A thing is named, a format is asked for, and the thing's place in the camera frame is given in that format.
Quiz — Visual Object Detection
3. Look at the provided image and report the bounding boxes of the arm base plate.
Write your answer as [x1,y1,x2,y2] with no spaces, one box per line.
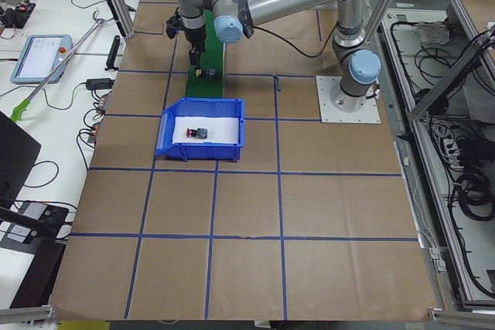
[316,76,381,124]

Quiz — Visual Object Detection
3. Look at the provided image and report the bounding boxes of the black power adapter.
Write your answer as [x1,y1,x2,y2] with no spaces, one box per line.
[85,78,114,90]

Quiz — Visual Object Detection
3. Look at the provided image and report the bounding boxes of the black braided cable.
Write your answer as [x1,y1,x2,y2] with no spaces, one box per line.
[251,24,341,59]

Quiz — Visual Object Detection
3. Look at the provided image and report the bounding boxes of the grabber reach tool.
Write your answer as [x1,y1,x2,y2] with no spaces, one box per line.
[10,10,105,122]

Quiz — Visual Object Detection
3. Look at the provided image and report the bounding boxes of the blue source bin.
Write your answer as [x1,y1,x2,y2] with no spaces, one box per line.
[155,97,245,162]

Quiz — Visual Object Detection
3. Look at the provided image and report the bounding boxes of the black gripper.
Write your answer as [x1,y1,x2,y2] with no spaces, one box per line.
[181,16,207,67]

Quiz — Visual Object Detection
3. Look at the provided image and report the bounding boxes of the blue teach pendant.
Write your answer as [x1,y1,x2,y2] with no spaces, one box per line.
[10,34,73,84]

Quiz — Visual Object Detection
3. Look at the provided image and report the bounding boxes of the yellow mushroom push button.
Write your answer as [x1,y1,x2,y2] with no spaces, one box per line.
[196,69,217,79]

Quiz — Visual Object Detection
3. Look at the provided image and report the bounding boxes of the white foam pad source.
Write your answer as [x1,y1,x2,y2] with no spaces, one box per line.
[172,117,239,145]

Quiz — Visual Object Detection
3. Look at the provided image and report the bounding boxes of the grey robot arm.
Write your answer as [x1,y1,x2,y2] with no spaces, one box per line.
[166,0,381,113]

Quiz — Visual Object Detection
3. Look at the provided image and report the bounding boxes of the green conveyor belt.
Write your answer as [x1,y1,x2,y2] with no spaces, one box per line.
[185,10,224,98]

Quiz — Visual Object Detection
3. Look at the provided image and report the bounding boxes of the red mushroom push button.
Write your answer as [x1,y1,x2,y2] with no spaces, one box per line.
[186,128,208,140]

